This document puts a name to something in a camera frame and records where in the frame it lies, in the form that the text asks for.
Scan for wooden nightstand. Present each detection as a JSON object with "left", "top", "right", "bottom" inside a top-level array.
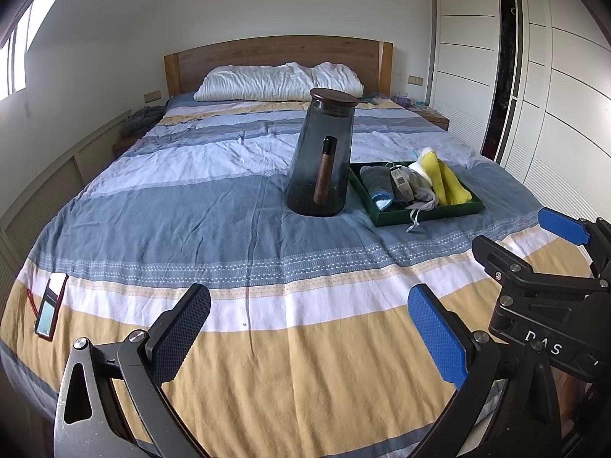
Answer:
[
  {"left": 113, "top": 134, "right": 141, "bottom": 158},
  {"left": 415, "top": 105, "right": 450, "bottom": 132}
]

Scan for smartphone in red case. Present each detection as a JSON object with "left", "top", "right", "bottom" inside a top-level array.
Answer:
[{"left": 34, "top": 272, "right": 68, "bottom": 342}]

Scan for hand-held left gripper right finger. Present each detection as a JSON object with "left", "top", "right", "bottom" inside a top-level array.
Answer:
[{"left": 407, "top": 283, "right": 563, "bottom": 458}]

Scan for green tray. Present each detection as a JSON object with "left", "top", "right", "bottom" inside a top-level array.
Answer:
[{"left": 348, "top": 160, "right": 487, "bottom": 228}]

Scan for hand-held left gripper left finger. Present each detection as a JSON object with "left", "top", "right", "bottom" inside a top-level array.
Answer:
[{"left": 53, "top": 283, "right": 212, "bottom": 458}]

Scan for yellow towel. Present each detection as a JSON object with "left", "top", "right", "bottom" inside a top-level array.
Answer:
[{"left": 417, "top": 149, "right": 473, "bottom": 206}]

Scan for smoked glass pitcher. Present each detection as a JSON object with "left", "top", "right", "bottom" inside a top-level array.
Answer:
[{"left": 285, "top": 88, "right": 360, "bottom": 216}]

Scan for purple items on nightstand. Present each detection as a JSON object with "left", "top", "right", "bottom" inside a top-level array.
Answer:
[{"left": 396, "top": 93, "right": 430, "bottom": 113}]

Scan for wooden bed with striped quilt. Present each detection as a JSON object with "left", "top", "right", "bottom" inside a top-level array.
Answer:
[{"left": 0, "top": 95, "right": 597, "bottom": 458}]

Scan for white wardrobe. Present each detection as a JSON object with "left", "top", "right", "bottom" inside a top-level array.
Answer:
[{"left": 430, "top": 0, "right": 611, "bottom": 230}]

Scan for grey mesh drawstring bag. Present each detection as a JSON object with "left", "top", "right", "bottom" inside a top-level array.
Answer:
[{"left": 401, "top": 167, "right": 439, "bottom": 233}]

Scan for grey knitted cloth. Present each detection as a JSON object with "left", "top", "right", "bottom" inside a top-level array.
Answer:
[{"left": 121, "top": 105, "right": 165, "bottom": 137}]

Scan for dark grey towel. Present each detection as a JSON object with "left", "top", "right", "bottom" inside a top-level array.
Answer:
[{"left": 359, "top": 165, "right": 394, "bottom": 211}]

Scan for blue bed sheet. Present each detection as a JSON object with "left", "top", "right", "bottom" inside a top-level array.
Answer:
[{"left": 165, "top": 92, "right": 197, "bottom": 110}]

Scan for window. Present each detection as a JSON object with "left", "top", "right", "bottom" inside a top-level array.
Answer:
[{"left": 0, "top": 0, "right": 84, "bottom": 101}]

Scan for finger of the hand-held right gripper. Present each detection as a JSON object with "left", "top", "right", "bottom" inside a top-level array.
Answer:
[
  {"left": 538, "top": 207, "right": 611, "bottom": 250},
  {"left": 472, "top": 235, "right": 611, "bottom": 297}
]

